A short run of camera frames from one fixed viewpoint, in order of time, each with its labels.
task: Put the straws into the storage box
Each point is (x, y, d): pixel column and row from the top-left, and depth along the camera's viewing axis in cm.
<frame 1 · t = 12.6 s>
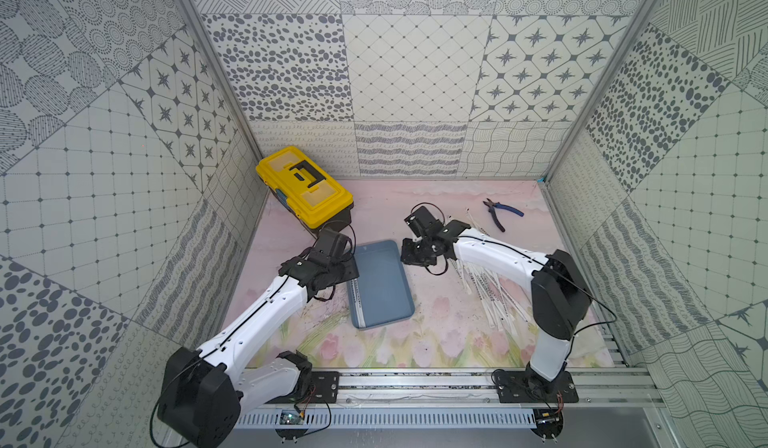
left hand: (350, 262, 82), fingers open
right hand: (407, 260, 88), fingers open
yellow black toolbox: (310, 193, 95), point 19 cm above the table
blue grey storage tray: (381, 293, 92), on the table
blue handled pliers: (491, 208, 113), point 2 cm above the table
straws inside tray: (358, 306, 90), on the table

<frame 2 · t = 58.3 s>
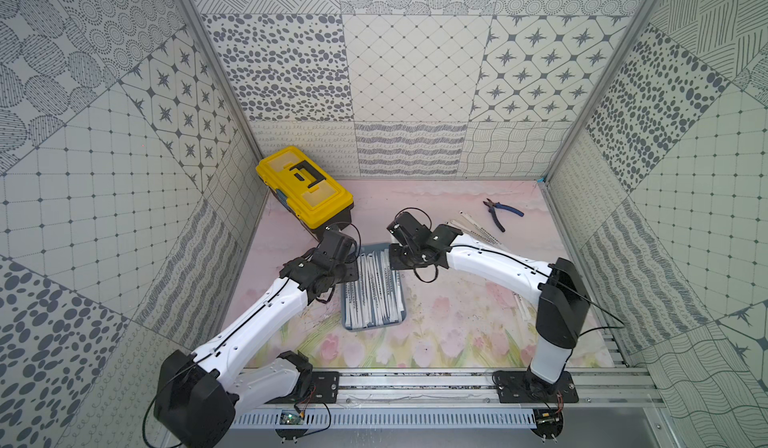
left hand: (347, 260, 81), fingers open
right hand: (396, 261, 84), fingers closed
straws inside tray: (377, 296, 90), point 2 cm above the table
the other named things where they were.

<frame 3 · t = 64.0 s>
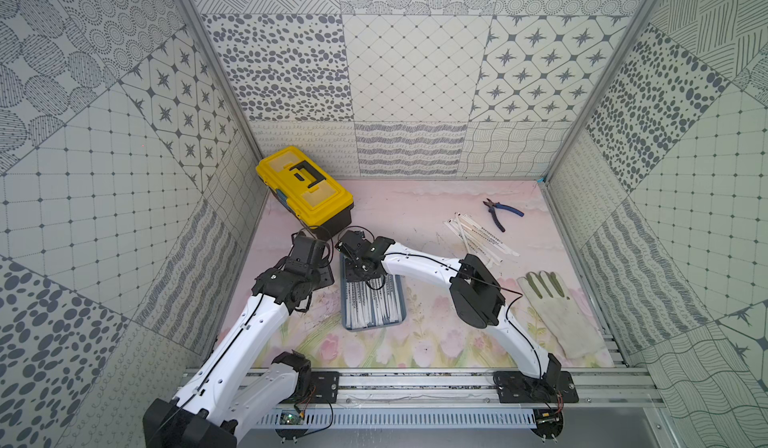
left hand: (318, 267, 79), fingers open
right hand: (356, 275, 92), fingers closed
the named things where they were.

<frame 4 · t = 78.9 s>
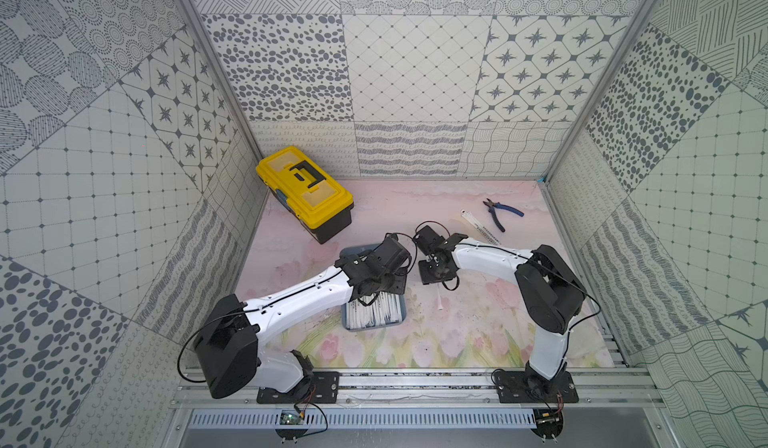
left hand: (400, 272, 80), fingers open
right hand: (432, 279, 92), fingers open
the named things where they were.

